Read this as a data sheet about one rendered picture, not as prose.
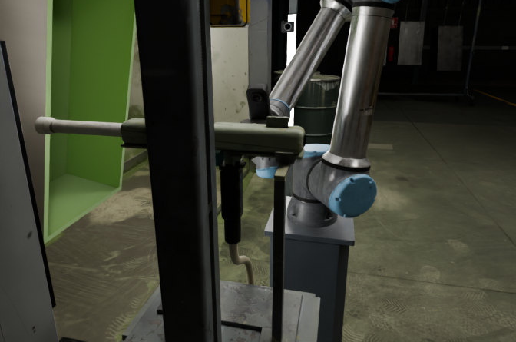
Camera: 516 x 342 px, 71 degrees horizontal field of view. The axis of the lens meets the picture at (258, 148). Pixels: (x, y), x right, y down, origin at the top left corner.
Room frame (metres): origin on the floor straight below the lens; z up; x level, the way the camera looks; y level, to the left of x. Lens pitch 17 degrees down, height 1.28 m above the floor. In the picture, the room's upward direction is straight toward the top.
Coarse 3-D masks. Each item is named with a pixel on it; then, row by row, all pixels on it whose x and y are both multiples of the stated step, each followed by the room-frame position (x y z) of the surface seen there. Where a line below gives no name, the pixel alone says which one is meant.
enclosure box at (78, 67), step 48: (0, 0) 1.33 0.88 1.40; (48, 0) 1.30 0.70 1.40; (96, 0) 1.92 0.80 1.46; (48, 48) 1.31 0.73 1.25; (96, 48) 1.93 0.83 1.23; (48, 96) 1.32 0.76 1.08; (96, 96) 1.93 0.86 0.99; (48, 144) 1.33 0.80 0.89; (96, 144) 1.94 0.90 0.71; (48, 192) 1.34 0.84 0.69; (96, 192) 1.82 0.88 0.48; (48, 240) 1.36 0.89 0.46
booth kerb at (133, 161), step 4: (144, 152) 3.59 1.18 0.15; (136, 156) 3.43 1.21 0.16; (140, 156) 3.50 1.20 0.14; (144, 156) 3.58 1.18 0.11; (128, 160) 3.30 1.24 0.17; (132, 160) 3.36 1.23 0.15; (136, 160) 3.42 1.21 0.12; (140, 160) 3.49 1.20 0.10; (144, 160) 3.57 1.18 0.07; (124, 164) 3.23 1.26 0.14; (128, 164) 3.29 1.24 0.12; (132, 164) 3.35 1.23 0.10; (136, 164) 3.41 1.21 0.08; (124, 168) 3.22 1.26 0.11; (128, 168) 3.28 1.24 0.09; (132, 168) 3.34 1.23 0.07; (124, 172) 3.21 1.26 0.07
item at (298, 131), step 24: (48, 120) 0.64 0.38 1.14; (144, 120) 0.61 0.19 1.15; (288, 120) 0.55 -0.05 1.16; (144, 144) 0.59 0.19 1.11; (216, 144) 0.56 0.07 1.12; (240, 144) 0.55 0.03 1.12; (264, 144) 0.54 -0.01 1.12; (288, 144) 0.53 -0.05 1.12; (240, 168) 0.58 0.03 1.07; (240, 192) 0.57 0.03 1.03; (240, 216) 0.56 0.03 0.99; (240, 240) 0.57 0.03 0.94
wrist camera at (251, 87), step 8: (248, 88) 0.79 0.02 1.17; (256, 88) 0.78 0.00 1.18; (264, 88) 0.78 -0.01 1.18; (248, 96) 0.79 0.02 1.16; (256, 96) 0.78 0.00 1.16; (264, 96) 0.79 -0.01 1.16; (248, 104) 0.81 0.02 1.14; (256, 104) 0.80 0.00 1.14; (264, 104) 0.80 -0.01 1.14; (256, 112) 0.81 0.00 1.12; (264, 112) 0.81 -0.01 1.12
